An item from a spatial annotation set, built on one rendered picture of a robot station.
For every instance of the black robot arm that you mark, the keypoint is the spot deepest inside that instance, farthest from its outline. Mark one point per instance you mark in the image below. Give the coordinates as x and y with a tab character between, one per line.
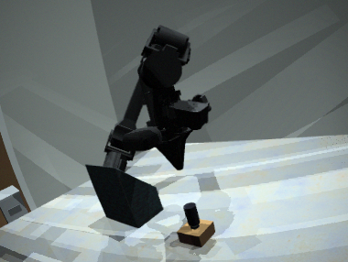
165	53

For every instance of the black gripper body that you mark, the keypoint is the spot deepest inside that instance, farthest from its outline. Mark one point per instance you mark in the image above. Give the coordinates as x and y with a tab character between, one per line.
143	139

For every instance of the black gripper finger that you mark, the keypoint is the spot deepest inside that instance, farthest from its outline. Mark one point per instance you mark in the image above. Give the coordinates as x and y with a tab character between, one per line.
182	143
170	150

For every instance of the tan square block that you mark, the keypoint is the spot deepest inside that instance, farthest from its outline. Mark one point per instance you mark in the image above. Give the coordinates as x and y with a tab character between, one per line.
196	236

